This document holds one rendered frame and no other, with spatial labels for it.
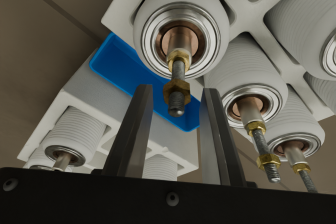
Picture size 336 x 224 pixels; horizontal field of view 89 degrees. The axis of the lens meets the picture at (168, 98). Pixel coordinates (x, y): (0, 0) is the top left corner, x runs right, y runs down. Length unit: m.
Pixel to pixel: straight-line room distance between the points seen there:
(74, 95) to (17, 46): 0.30
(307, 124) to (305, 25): 0.14
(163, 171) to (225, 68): 0.32
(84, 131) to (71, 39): 0.25
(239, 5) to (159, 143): 0.33
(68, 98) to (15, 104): 0.48
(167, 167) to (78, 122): 0.24
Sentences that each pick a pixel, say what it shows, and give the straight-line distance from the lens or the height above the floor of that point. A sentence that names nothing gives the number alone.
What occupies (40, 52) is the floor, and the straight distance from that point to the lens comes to 0.60.
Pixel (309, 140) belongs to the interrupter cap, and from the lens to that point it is 0.32.
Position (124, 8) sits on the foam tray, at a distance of 0.25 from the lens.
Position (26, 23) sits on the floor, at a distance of 0.58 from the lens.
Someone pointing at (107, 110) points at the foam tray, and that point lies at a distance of 0.39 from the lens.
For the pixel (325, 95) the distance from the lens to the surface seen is 0.33.
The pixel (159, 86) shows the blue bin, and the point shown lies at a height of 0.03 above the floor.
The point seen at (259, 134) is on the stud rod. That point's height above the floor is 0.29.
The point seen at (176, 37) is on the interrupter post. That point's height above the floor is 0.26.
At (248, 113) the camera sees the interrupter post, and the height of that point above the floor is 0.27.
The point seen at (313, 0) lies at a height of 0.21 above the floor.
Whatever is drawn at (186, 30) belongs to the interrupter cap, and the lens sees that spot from 0.17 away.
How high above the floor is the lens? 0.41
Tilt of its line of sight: 48 degrees down
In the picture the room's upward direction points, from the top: 173 degrees counter-clockwise
